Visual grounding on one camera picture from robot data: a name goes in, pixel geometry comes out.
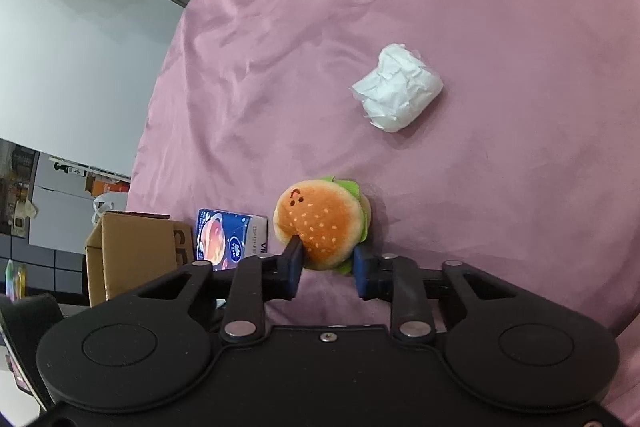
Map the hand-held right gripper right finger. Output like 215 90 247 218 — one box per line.
352 246 541 344

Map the blue printed tissue packet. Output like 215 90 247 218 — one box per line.
194 208 270 271

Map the white crumpled paper ball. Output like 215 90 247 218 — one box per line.
349 44 445 133

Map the white cabinet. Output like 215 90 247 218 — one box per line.
27 151 132 254

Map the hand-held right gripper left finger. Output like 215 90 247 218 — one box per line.
107 236 305 343

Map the burger plush toy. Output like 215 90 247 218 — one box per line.
273 176 372 277

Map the pink bed sheet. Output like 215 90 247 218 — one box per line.
127 0 640 339

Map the brown cardboard box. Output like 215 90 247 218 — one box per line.
84 210 194 308

